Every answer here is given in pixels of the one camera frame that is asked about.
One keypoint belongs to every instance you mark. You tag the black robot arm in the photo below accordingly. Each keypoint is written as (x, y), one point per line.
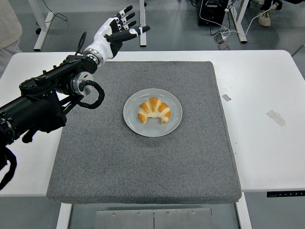
(35, 109)

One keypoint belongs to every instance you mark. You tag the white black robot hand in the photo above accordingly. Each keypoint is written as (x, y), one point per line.
(102, 40)

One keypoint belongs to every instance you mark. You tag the flat grey metal piece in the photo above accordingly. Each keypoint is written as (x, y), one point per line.
(224, 47)

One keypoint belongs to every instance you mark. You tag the small black caster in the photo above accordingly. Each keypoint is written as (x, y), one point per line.
(38, 30)

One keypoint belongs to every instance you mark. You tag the white table leg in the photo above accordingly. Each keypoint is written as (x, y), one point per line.
(244, 215)
(63, 215)

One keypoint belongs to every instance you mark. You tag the grey felt mat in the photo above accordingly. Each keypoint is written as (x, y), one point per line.
(143, 167)

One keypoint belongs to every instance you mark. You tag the golden croissant bread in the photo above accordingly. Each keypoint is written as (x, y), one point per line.
(153, 107)

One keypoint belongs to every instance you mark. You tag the small clear tape strip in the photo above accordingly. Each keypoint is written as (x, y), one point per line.
(227, 98)

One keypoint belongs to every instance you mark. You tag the black table control panel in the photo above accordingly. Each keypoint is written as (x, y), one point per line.
(286, 194)

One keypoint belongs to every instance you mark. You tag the grey metal bar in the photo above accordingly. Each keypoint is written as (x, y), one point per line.
(299, 50)

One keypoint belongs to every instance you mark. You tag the white desk leg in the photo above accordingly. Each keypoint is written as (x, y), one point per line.
(44, 33)
(240, 23)
(142, 12)

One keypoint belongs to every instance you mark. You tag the black electronics box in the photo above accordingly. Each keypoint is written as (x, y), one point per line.
(210, 12)

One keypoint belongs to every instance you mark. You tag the round grey plate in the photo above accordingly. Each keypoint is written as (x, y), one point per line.
(133, 124)

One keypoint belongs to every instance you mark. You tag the grey metal plate with screws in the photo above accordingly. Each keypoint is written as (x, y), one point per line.
(124, 219)

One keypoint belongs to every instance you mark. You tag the person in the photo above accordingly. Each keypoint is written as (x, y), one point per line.
(8, 23)

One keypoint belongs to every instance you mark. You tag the person's white shoe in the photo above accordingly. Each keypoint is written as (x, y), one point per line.
(264, 18)

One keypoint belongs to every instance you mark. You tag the long clear tape strip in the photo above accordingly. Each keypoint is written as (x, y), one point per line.
(276, 118)

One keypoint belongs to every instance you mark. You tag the person's dark leg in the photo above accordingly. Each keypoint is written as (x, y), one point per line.
(269, 4)

